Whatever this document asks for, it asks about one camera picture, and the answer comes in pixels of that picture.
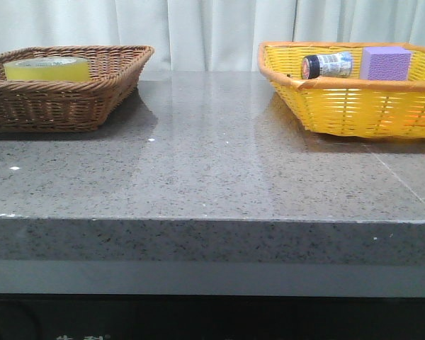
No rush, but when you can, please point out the yellow packing tape roll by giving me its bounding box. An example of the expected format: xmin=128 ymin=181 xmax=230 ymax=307
xmin=4 ymin=56 xmax=91 ymax=82

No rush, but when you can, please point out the white curtain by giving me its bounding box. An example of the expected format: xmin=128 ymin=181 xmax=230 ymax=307
xmin=0 ymin=1 xmax=425 ymax=72

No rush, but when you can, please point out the yellow woven basket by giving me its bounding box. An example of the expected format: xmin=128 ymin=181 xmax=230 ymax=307
xmin=258 ymin=41 xmax=425 ymax=139

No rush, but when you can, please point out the small black-capped bottle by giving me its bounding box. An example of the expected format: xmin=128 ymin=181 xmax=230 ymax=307
xmin=301 ymin=52 xmax=353 ymax=79

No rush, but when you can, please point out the purple foam block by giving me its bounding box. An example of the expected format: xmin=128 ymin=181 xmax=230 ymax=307
xmin=359 ymin=46 xmax=412 ymax=81

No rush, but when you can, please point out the brown wicker basket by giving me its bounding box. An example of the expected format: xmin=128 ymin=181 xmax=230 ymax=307
xmin=0 ymin=45 xmax=154 ymax=132

